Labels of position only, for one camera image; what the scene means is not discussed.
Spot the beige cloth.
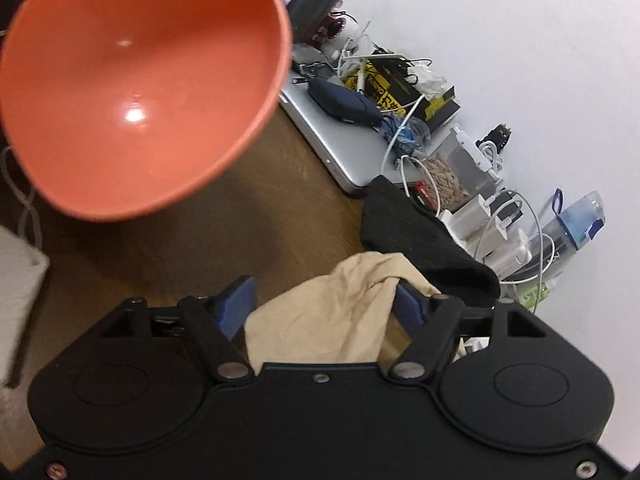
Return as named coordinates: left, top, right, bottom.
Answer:
left=243, top=252, right=442, bottom=367

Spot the clear container of pellets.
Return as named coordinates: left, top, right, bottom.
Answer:
left=422, top=127, right=502, bottom=212

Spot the white charger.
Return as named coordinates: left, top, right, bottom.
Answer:
left=451, top=197, right=502, bottom=239
left=482, top=230, right=534, bottom=275

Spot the small black figurine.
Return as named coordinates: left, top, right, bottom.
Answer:
left=479, top=123, right=514, bottom=154

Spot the orange footed bowl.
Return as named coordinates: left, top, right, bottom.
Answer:
left=0, top=0, right=294, bottom=222

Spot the blue cable bundle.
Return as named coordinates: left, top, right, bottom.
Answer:
left=379, top=112, right=432, bottom=160

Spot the black cloth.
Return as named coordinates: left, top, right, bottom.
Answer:
left=359, top=175, right=502, bottom=307

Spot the green packet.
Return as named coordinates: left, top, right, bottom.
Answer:
left=519, top=282, right=552, bottom=312

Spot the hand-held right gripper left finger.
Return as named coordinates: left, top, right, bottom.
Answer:
left=99, top=274, right=258, bottom=385

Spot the black and yellow box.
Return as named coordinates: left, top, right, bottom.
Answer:
left=344, top=52, right=462, bottom=134

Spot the white folding stand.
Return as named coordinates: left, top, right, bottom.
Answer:
left=342, top=49, right=407, bottom=97

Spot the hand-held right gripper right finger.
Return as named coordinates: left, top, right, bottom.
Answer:
left=389, top=279, right=547, bottom=385

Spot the small white camera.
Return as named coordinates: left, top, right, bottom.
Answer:
left=312, top=12, right=363, bottom=60

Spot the white cord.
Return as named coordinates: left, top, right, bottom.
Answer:
left=0, top=146, right=43, bottom=252

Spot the silver laptop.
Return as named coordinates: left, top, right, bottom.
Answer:
left=279, top=77, right=427, bottom=197

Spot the dark blue pouch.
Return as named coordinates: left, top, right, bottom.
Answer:
left=307, top=78, right=385, bottom=127

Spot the blue water bottle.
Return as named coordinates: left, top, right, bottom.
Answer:
left=542, top=188, right=608, bottom=262

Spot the black cylinder speaker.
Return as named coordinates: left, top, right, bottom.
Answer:
left=288, top=0, right=346, bottom=44

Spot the white cable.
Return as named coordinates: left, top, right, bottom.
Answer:
left=381, top=94, right=443, bottom=218

